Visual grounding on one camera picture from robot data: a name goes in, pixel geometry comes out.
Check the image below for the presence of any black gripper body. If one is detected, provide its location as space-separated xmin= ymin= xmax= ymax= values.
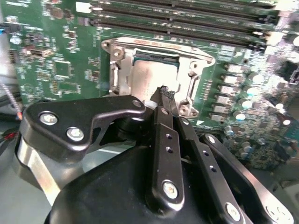
xmin=48 ymin=147 xmax=226 ymax=224

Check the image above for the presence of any metal socket cover frame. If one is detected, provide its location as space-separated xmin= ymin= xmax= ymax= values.
xmin=109 ymin=38 xmax=215 ymax=110

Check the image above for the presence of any silver CPU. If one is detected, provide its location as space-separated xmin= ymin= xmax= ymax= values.
xmin=130 ymin=48 xmax=182 ymax=103

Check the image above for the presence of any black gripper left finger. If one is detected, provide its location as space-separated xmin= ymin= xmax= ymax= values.
xmin=13 ymin=87 xmax=185 ymax=214

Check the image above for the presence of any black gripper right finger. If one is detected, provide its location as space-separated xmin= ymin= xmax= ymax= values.
xmin=167 ymin=90 xmax=295 ymax=224

